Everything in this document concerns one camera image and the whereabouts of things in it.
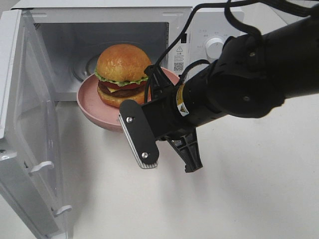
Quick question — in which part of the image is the glass microwave turntable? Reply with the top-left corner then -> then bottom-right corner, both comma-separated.
72,55 -> 99,82

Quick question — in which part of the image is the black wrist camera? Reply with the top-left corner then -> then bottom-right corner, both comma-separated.
119,100 -> 160,169

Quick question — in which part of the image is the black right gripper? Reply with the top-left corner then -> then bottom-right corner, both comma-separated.
144,65 -> 203,173

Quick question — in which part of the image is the black cable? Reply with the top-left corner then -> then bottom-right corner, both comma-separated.
143,0 -> 319,105

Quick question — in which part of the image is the upper white microwave knob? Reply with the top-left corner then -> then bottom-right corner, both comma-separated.
205,36 -> 224,62

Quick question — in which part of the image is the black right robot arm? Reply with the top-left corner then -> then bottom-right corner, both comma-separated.
142,15 -> 319,172

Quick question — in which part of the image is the pink plate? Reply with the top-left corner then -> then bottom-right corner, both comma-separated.
76,67 -> 180,131

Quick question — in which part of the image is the burger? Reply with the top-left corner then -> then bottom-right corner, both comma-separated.
95,44 -> 151,108

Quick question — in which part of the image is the white microwave oven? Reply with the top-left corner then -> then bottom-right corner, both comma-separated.
13,0 -> 240,101

